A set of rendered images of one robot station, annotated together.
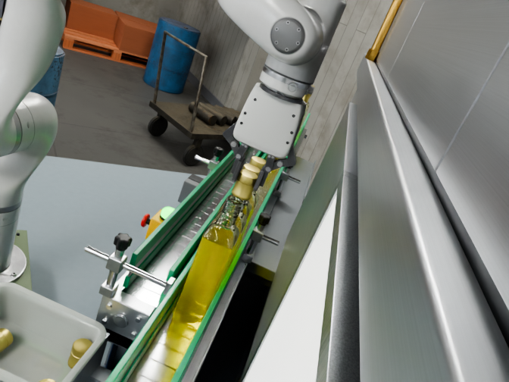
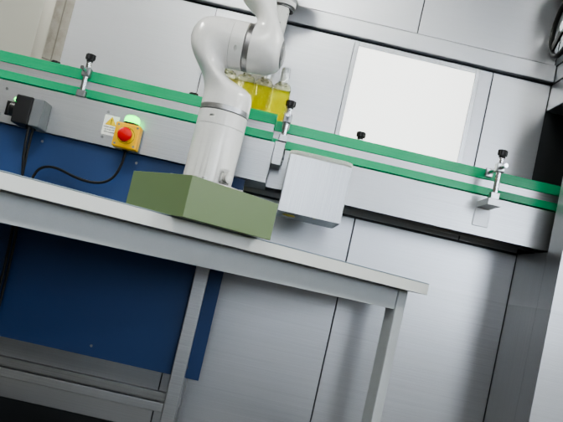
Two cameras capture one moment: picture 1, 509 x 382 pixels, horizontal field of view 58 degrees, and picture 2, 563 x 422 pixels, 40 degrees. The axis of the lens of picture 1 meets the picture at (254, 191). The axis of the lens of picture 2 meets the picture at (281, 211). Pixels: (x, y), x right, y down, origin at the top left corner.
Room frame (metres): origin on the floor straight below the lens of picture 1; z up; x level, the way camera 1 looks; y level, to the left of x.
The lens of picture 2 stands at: (0.79, 2.39, 0.67)
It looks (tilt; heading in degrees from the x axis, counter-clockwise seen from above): 5 degrees up; 266
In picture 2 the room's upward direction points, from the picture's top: 13 degrees clockwise
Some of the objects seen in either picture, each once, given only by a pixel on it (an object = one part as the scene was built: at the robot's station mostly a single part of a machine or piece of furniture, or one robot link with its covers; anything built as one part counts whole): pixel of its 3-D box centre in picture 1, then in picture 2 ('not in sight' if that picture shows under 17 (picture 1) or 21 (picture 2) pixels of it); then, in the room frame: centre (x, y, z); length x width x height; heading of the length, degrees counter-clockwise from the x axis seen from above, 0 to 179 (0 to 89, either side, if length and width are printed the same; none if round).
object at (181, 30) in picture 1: (171, 55); not in sight; (5.99, 1.67, 0.42); 0.57 x 0.55 x 0.83; 36
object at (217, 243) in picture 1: (207, 272); (276, 115); (0.69, 0.02, 1.16); 0.06 x 0.06 x 0.21; 88
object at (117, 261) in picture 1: (127, 270); (286, 122); (0.66, 0.15, 1.12); 0.17 x 0.03 x 0.12; 87
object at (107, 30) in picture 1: (114, 34); not in sight; (6.61, 2.72, 0.26); 1.41 x 0.96 x 0.52; 126
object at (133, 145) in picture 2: (163, 229); (127, 138); (1.10, 0.19, 0.96); 0.07 x 0.07 x 0.07; 87
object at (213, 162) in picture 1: (204, 164); (84, 74); (1.27, 0.17, 1.11); 0.07 x 0.04 x 0.13; 87
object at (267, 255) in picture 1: (286, 208); not in sight; (1.43, -0.12, 1.01); 0.95 x 0.09 x 0.11; 177
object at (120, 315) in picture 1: (124, 315); (278, 155); (0.66, 0.14, 1.02); 0.09 x 0.04 x 0.07; 87
